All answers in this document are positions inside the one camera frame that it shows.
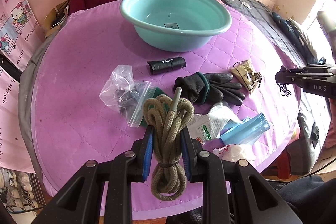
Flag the black earphones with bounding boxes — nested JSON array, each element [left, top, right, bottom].
[[277, 83, 291, 97]]

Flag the beige printed pouch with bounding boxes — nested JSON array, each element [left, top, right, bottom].
[[231, 60, 263, 94]]

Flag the white plastic bag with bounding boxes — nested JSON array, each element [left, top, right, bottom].
[[213, 144, 256, 162]]

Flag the blue face mask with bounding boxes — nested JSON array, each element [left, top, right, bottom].
[[220, 113, 270, 145]]

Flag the clear zip plastic bag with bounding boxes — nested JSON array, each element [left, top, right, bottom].
[[99, 65, 155, 127]]

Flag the olive green rope bundle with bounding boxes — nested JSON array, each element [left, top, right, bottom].
[[142, 86, 196, 201]]

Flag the navy star pillow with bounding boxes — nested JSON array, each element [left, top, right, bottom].
[[272, 11, 317, 64]]

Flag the dark plaid bed blanket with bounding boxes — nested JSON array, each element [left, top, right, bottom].
[[204, 0, 329, 135]]

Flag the black knit gloves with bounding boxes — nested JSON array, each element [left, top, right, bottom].
[[173, 72, 245, 106]]

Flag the white green printed packet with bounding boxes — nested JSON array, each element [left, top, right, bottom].
[[187, 102, 243, 144]]

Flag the purple quilted table cover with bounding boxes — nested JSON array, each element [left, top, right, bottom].
[[31, 1, 298, 195]]

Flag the teal plastic basin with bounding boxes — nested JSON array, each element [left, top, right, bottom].
[[120, 0, 232, 52]]

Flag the black rolled bag bundle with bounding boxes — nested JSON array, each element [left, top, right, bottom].
[[147, 57, 186, 75]]

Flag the pink cartoon curtain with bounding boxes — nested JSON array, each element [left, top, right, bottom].
[[0, 0, 45, 173]]

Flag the cardboard box with cables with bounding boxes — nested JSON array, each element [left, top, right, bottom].
[[42, 0, 70, 38]]

